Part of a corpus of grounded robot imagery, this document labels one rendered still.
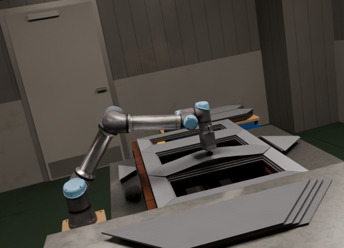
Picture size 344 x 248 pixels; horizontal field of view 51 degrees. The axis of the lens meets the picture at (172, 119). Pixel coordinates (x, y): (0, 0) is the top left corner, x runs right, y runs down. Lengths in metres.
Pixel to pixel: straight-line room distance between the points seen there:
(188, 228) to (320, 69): 4.29
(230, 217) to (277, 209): 0.13
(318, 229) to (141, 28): 4.10
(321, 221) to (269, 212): 0.14
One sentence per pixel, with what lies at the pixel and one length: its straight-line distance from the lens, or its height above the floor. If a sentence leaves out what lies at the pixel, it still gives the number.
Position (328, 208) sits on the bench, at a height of 1.05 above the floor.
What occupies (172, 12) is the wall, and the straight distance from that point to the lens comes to 4.95.
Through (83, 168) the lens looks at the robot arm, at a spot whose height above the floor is 0.97.
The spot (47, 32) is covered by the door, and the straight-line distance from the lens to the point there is 4.72.
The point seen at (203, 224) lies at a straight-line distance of 1.05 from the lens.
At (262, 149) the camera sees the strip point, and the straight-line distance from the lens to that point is 2.17.
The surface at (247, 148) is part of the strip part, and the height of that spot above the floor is 0.86.
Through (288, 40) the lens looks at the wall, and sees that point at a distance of 4.86.
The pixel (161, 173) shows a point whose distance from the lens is 2.02.
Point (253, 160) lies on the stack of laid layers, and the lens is 2.08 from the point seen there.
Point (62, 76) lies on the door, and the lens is 4.72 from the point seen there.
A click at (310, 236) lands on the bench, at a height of 1.05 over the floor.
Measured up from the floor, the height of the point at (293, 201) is 1.07.
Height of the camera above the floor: 1.61
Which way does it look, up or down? 14 degrees down
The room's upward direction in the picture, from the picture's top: 10 degrees counter-clockwise
